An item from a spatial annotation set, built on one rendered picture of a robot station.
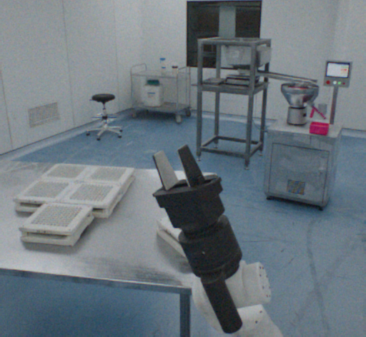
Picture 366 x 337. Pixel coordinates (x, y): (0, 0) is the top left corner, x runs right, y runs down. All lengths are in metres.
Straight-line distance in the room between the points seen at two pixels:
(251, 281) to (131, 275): 0.97
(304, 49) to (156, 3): 2.74
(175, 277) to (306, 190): 2.59
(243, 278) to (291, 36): 6.04
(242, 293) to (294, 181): 3.33
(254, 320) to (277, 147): 3.21
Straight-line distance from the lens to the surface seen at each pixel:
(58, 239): 1.81
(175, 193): 0.61
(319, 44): 6.51
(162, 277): 1.57
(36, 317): 2.84
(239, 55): 4.70
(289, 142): 3.85
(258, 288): 0.66
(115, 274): 1.60
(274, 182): 4.02
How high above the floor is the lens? 1.81
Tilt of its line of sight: 20 degrees down
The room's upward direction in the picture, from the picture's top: straight up
